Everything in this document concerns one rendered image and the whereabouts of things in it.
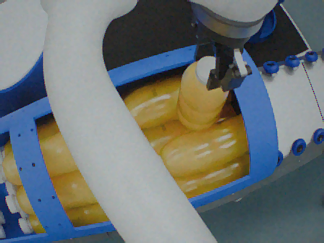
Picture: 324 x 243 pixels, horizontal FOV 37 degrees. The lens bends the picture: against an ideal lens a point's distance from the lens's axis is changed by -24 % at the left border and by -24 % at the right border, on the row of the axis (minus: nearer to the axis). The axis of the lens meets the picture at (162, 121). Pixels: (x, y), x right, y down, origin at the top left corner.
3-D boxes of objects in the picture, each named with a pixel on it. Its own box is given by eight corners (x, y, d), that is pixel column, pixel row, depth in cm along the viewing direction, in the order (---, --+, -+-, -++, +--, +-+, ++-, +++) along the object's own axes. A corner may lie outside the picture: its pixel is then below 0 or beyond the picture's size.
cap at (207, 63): (199, 85, 84) (199, 82, 83) (194, 60, 85) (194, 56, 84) (225, 83, 85) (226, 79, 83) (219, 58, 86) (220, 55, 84)
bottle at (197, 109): (178, 134, 103) (189, 98, 84) (172, 92, 105) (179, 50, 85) (221, 129, 104) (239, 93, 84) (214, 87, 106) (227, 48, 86)
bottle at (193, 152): (265, 125, 101) (157, 166, 98) (265, 153, 105) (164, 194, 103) (251, 100, 106) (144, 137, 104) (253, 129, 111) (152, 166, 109)
